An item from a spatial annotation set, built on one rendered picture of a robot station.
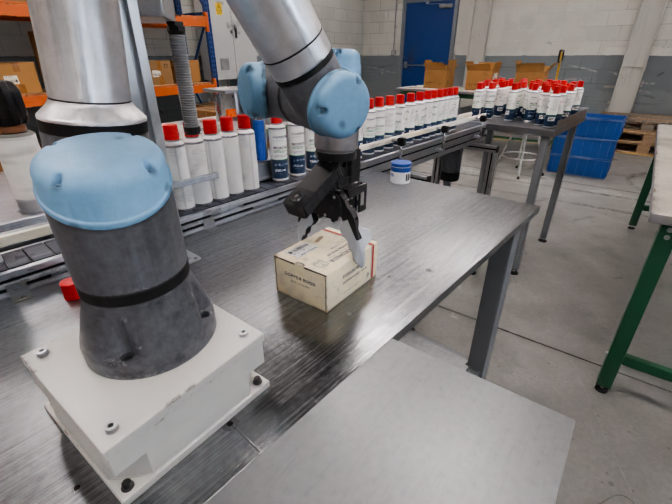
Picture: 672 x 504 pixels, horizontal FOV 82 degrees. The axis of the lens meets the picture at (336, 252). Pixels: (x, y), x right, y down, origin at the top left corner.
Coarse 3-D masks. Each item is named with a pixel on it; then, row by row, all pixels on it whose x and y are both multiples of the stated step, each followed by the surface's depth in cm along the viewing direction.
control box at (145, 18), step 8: (136, 0) 63; (144, 0) 64; (152, 0) 64; (160, 0) 64; (168, 0) 72; (144, 8) 64; (152, 8) 64; (160, 8) 65; (168, 8) 71; (144, 16) 65; (152, 16) 65; (160, 16) 65; (168, 16) 69
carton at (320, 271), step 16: (304, 240) 76; (320, 240) 76; (336, 240) 76; (288, 256) 70; (304, 256) 70; (320, 256) 70; (336, 256) 70; (352, 256) 70; (368, 256) 74; (288, 272) 70; (304, 272) 67; (320, 272) 65; (336, 272) 66; (352, 272) 71; (368, 272) 76; (288, 288) 71; (304, 288) 69; (320, 288) 66; (336, 288) 68; (352, 288) 72; (320, 304) 68; (336, 304) 69
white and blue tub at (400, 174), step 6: (396, 162) 132; (402, 162) 132; (408, 162) 132; (396, 168) 131; (402, 168) 130; (408, 168) 131; (390, 174) 135; (396, 174) 132; (402, 174) 131; (408, 174) 132; (390, 180) 135; (396, 180) 133; (402, 180) 132; (408, 180) 133
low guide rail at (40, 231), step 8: (48, 224) 80; (16, 232) 77; (24, 232) 77; (32, 232) 78; (40, 232) 79; (48, 232) 80; (0, 240) 75; (8, 240) 76; (16, 240) 77; (24, 240) 78
